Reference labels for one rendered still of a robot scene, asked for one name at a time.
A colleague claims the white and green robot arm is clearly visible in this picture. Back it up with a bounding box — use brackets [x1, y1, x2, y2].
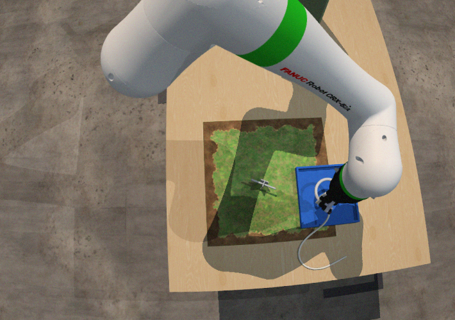
[101, 0, 402, 204]

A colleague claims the green grass patch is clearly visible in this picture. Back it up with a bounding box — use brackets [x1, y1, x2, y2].
[203, 117, 329, 246]

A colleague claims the blue tray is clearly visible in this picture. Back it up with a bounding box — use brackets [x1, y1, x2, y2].
[295, 164, 360, 228]

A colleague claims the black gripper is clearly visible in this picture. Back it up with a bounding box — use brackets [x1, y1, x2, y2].
[315, 179, 344, 214]

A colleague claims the white ring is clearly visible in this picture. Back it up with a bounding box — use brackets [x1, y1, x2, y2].
[314, 178, 332, 200]

